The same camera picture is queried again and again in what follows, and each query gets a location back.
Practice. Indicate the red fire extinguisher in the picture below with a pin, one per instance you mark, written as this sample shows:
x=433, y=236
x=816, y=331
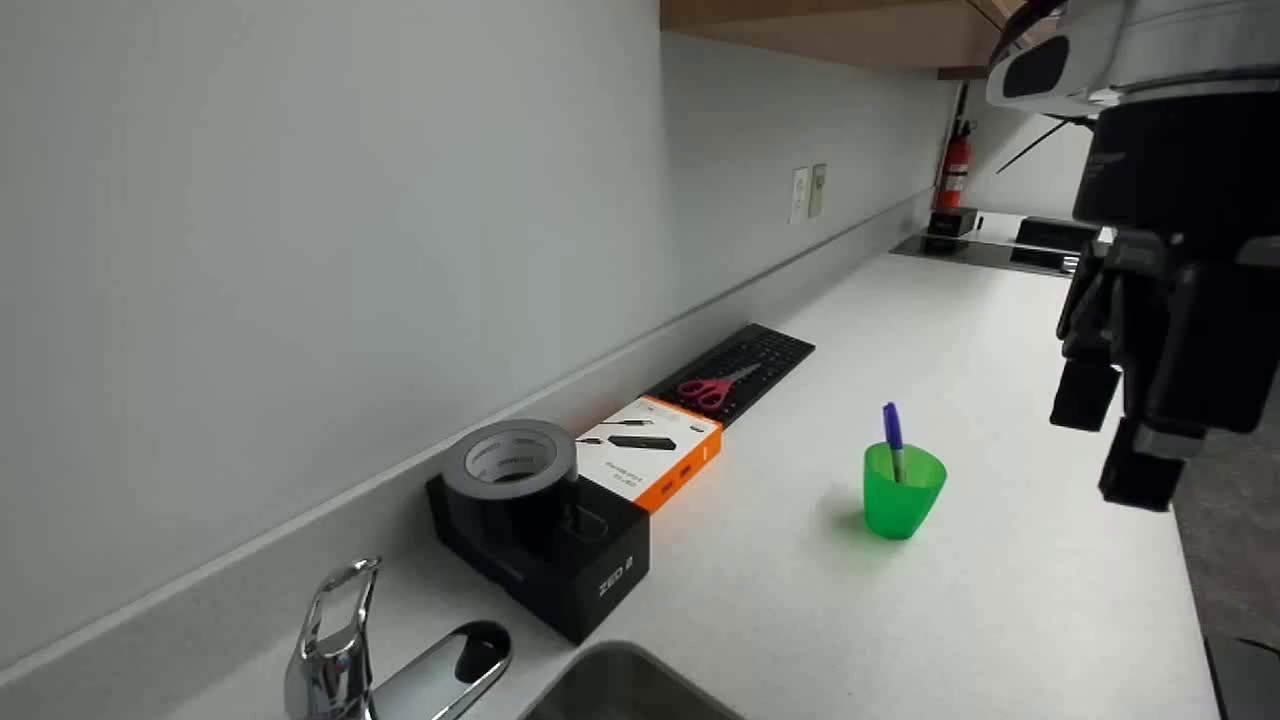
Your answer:
x=954, y=165

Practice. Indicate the orange and white box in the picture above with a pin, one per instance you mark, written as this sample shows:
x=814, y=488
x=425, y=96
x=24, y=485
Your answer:
x=650, y=452

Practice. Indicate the green plastic cup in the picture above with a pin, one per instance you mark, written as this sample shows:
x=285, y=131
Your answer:
x=901, y=499

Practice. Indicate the black scissors package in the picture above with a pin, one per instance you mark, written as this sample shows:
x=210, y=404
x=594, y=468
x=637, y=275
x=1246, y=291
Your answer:
x=746, y=361

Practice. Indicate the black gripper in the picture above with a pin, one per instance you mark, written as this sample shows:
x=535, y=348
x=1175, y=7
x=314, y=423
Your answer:
x=1193, y=253

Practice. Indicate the black cooktop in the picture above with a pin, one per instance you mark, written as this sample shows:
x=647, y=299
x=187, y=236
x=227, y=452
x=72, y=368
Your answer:
x=980, y=248

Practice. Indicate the chrome sink faucet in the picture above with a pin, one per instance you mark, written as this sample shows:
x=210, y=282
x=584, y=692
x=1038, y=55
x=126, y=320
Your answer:
x=353, y=665

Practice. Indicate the steel sink basin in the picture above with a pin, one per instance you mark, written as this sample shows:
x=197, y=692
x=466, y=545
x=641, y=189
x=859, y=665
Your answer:
x=622, y=686

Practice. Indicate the blue pen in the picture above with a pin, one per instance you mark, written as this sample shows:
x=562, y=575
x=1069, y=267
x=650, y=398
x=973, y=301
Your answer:
x=894, y=427

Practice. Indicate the gray duct tape roll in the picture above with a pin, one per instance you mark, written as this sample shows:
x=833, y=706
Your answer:
x=511, y=463

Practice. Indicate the black cardboard box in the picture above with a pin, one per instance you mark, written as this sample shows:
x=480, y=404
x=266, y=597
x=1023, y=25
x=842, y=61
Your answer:
x=562, y=552

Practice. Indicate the wooden wall cabinet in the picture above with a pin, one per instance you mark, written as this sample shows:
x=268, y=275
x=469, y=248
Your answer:
x=825, y=25

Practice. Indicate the white wall outlet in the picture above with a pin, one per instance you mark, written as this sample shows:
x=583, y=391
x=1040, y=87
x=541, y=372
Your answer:
x=808, y=192

